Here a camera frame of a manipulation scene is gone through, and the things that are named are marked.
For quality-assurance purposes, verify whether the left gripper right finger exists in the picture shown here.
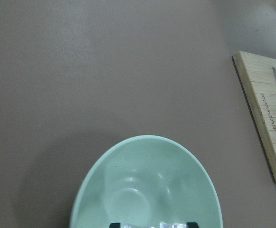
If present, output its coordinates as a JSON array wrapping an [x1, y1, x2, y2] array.
[[186, 222, 198, 228]]

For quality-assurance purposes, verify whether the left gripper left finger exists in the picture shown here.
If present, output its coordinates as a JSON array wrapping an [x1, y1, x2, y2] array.
[[109, 223, 121, 228]]

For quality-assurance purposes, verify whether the clear ice cube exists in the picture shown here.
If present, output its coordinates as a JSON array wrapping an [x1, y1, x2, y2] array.
[[119, 222, 188, 228]]

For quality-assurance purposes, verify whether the mint green bowl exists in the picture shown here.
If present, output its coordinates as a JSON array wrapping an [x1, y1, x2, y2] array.
[[69, 135, 223, 228]]

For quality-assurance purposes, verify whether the wooden cutting board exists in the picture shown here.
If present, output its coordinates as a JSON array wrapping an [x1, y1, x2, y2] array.
[[232, 51, 276, 182]]

